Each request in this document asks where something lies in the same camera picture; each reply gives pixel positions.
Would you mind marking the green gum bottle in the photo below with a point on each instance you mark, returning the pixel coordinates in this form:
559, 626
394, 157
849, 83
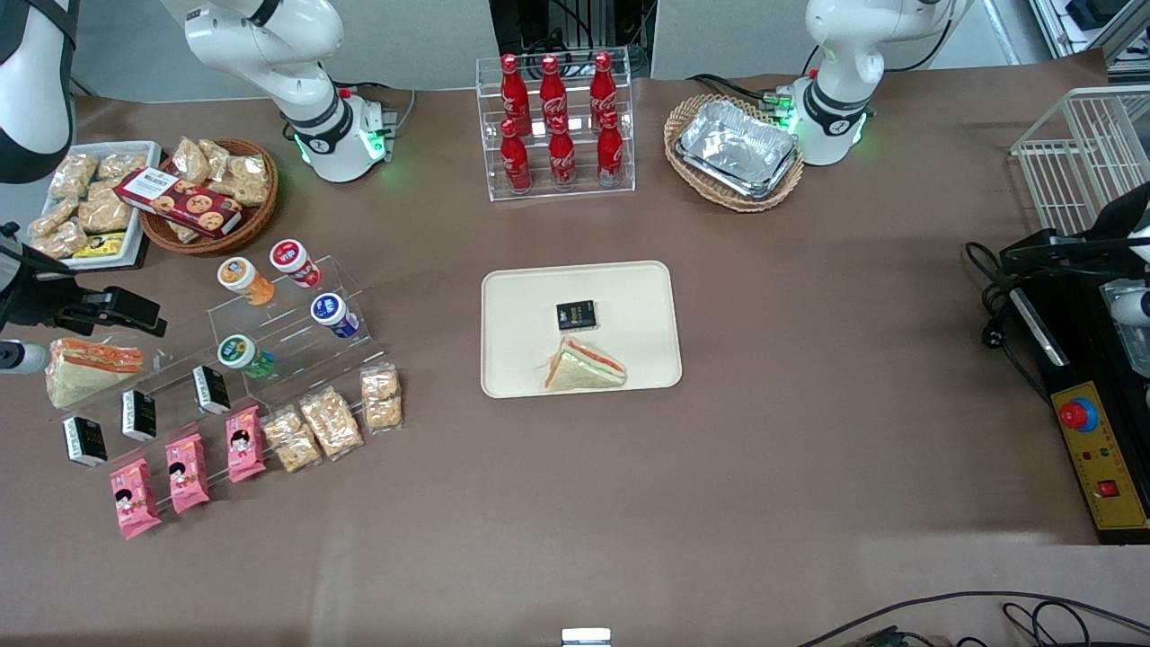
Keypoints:
243, 355

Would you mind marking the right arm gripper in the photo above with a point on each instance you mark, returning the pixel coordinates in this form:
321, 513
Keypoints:
34, 298

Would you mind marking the orange gum bottle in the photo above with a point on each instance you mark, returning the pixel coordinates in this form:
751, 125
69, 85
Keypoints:
244, 279

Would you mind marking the stack of foil trays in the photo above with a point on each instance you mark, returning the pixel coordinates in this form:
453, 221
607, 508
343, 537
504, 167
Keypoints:
737, 148

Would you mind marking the pink snack packet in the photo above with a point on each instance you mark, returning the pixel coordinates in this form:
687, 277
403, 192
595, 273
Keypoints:
188, 474
135, 499
245, 444

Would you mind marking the yellow snack packet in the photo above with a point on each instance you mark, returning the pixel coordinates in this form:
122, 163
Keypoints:
99, 245

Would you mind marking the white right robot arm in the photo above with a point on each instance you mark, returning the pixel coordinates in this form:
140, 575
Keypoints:
269, 45

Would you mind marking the clear rice cracker packet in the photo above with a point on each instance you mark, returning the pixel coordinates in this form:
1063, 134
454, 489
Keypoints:
52, 217
190, 160
331, 422
247, 180
382, 398
216, 155
121, 164
72, 175
61, 241
106, 211
292, 440

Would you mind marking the small black snack packet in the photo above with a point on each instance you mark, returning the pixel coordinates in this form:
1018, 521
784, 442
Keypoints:
577, 315

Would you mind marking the light wicker basket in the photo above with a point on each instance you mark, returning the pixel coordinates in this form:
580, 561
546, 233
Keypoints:
692, 180

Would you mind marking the dark red cookie box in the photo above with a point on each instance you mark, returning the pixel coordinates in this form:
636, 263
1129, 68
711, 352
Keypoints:
180, 202

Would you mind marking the small black white box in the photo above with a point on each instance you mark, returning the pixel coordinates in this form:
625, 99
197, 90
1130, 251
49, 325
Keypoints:
212, 389
139, 415
85, 440

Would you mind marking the red gum bottle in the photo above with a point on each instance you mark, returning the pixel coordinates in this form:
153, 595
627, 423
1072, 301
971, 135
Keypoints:
295, 262

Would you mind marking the red emergency stop button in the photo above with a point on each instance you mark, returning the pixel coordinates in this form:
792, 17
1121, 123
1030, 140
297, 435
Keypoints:
1078, 414

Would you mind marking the cream plastic tray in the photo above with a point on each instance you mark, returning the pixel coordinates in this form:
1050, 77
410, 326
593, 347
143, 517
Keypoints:
629, 305

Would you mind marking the red cola bottle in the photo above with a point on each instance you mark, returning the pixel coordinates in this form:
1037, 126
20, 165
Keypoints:
610, 155
516, 162
562, 160
513, 85
602, 85
552, 90

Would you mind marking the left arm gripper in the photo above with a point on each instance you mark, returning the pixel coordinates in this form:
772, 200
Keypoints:
1110, 223

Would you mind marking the brown wicker basket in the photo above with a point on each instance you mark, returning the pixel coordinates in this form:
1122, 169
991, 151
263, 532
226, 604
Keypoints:
243, 229

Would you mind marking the clear acrylic stepped stand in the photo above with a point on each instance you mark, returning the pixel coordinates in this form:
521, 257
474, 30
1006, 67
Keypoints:
296, 359

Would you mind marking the white rectangular tray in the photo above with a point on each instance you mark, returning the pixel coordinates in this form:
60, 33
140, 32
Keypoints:
144, 157

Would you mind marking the blue gum bottle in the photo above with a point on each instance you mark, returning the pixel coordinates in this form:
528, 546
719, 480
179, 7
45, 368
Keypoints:
334, 314

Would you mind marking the black yellow control box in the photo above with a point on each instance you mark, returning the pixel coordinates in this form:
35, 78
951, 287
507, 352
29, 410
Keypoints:
1101, 449

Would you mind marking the clear acrylic bottle rack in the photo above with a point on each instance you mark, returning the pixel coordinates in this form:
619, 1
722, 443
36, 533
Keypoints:
620, 184

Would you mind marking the black equipment rack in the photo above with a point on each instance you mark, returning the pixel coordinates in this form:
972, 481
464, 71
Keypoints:
575, 27

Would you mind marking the wrapped triangle sandwich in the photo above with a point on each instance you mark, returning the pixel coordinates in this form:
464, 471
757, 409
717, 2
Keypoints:
582, 368
90, 370

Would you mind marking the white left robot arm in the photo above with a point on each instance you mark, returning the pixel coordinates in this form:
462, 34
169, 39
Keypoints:
840, 54

